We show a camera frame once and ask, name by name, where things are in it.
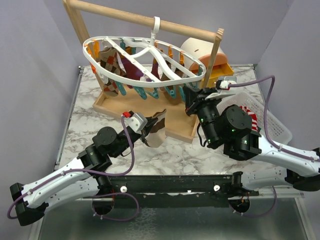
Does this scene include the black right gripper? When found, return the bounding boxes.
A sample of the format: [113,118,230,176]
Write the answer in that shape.
[184,85,224,147]

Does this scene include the brown ribbed sock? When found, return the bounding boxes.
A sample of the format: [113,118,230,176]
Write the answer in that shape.
[160,68,184,105]

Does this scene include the maroon striped sock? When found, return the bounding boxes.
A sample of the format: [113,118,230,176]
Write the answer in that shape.
[119,54,144,81]
[146,48,164,82]

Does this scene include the white oval clip hanger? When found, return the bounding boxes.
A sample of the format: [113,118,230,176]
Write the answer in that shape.
[81,16,207,88]

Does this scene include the white plastic basket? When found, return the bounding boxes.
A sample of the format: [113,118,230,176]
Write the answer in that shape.
[217,91,293,145]

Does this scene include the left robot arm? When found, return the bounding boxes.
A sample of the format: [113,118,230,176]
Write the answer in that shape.
[7,113,158,226]

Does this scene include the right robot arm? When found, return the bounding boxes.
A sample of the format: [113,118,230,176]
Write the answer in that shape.
[182,86,320,196]

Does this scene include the wooden hanger rack stand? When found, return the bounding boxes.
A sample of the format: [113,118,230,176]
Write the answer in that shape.
[61,0,225,144]

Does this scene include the orange clothespin holding socks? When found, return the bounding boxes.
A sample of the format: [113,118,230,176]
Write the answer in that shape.
[167,45,173,59]

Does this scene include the teal clothespin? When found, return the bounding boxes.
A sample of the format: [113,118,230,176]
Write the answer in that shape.
[146,88,159,99]
[133,86,147,100]

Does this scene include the toy drawer cabinet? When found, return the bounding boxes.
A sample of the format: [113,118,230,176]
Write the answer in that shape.
[179,37,235,88]

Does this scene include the red white striped sock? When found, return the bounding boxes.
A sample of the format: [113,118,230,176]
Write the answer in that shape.
[239,105,260,133]

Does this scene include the argyle patterned sock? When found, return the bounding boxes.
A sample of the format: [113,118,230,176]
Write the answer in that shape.
[98,47,127,98]

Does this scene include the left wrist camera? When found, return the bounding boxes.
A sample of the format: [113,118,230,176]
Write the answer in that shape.
[122,111,148,134]

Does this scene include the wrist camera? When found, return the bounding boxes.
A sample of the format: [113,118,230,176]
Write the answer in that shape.
[205,76,239,100]
[122,111,148,134]

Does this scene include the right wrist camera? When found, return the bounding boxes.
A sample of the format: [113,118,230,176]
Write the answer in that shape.
[205,76,239,100]

